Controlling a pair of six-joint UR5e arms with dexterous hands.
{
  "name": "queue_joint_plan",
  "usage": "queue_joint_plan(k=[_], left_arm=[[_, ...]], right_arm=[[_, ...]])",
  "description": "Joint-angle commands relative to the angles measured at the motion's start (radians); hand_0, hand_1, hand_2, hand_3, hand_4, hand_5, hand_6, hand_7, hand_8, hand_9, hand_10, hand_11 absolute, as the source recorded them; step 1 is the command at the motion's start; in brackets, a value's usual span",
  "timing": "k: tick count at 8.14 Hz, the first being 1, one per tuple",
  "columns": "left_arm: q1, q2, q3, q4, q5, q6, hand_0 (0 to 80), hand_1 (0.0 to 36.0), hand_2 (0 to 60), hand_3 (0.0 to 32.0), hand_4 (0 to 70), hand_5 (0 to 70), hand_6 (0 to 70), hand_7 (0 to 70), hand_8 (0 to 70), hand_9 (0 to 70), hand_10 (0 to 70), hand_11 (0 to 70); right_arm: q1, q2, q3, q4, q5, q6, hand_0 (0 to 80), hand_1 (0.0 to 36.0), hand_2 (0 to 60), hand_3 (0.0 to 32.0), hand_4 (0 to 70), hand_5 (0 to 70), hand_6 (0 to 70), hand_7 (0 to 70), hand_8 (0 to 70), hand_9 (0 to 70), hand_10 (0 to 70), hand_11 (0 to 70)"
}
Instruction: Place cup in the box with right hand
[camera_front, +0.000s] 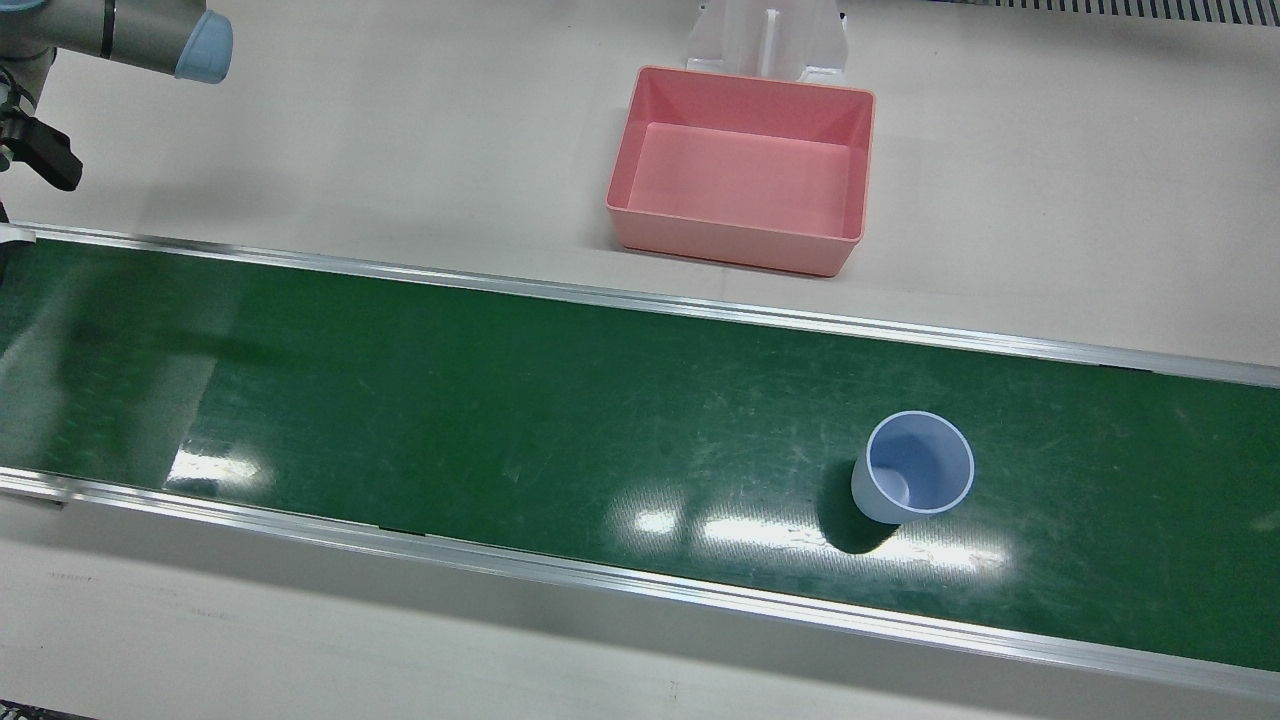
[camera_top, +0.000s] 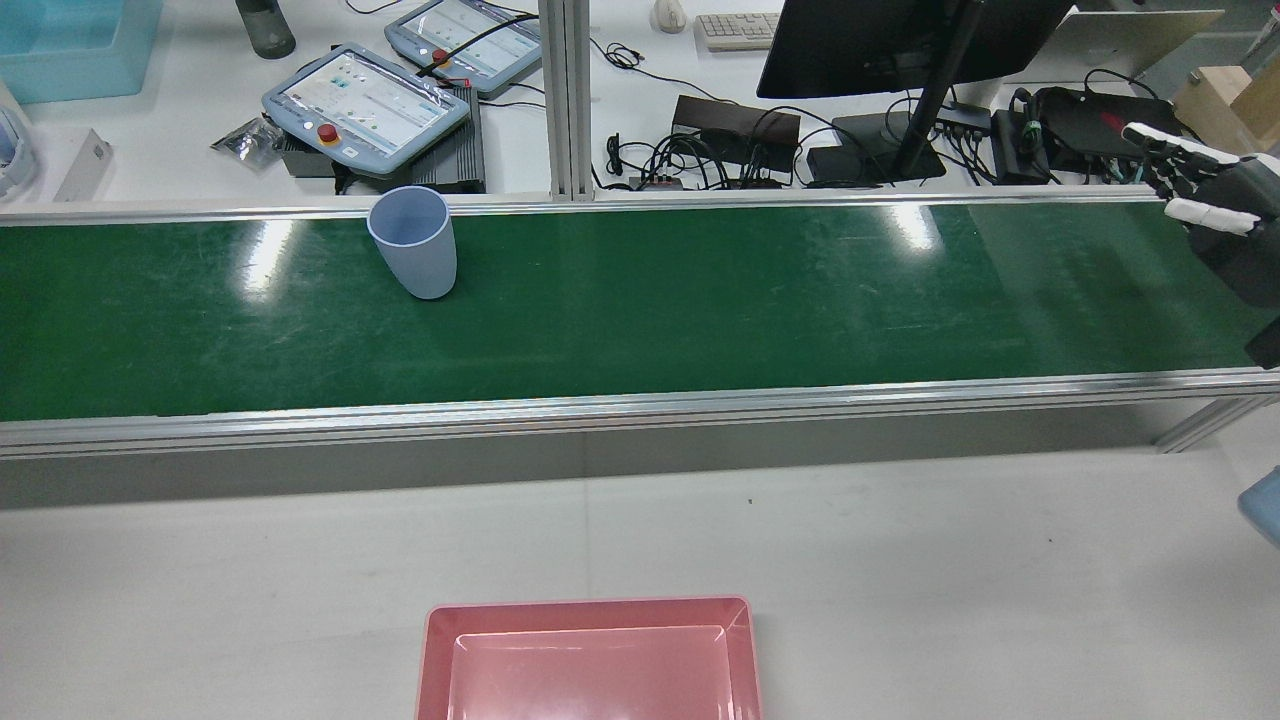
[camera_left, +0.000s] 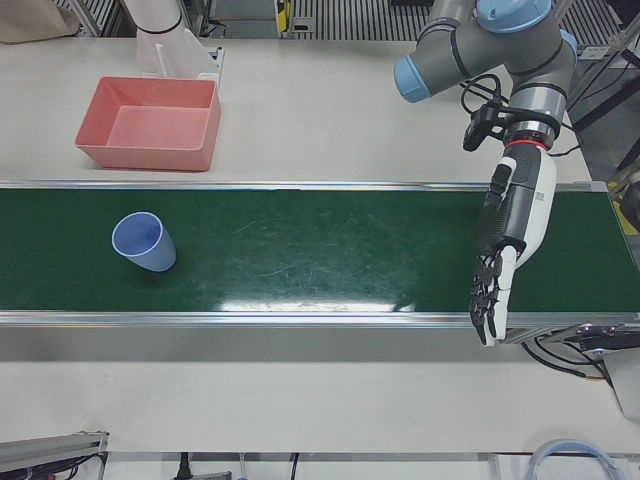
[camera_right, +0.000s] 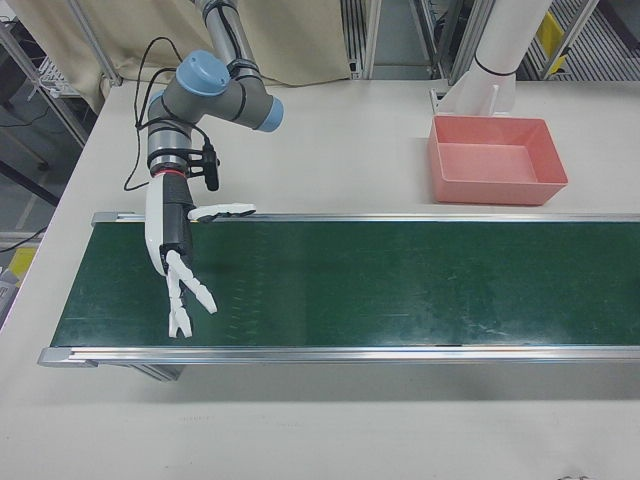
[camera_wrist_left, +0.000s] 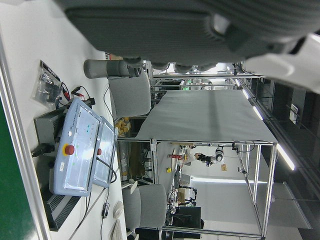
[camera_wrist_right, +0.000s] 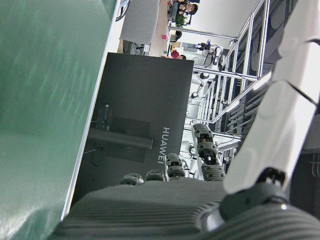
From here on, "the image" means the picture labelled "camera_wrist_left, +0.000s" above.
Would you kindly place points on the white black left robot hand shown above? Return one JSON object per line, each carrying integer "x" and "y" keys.
{"x": 155, "y": 30}

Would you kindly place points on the dark grey control box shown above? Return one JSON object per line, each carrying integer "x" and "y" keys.
{"x": 46, "y": 125}

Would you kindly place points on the grey office chair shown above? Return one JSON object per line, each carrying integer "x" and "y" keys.
{"x": 150, "y": 205}
{"x": 130, "y": 95}

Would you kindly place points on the white sheet canopy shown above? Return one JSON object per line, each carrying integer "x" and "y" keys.
{"x": 205, "y": 115}

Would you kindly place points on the red black clip leads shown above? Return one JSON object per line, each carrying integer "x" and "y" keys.
{"x": 77, "y": 91}

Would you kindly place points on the clear bag of parts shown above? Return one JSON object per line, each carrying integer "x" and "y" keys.
{"x": 46, "y": 82}

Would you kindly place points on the small grey teach pendant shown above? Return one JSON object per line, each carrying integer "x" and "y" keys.
{"x": 106, "y": 155}

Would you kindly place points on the large grey teach pendant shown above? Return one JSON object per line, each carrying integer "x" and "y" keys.
{"x": 80, "y": 145}

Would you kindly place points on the white computer mouse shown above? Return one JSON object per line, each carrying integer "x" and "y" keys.
{"x": 118, "y": 209}

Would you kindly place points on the black desk monitor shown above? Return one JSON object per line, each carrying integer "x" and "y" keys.
{"x": 190, "y": 217}

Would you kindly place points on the green conveyor belt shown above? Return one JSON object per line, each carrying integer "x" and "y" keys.
{"x": 12, "y": 175}

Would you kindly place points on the white keyboard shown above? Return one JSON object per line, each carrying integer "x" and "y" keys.
{"x": 117, "y": 231}

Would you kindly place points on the aluminium frame cage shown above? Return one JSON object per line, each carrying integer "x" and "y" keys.
{"x": 265, "y": 190}

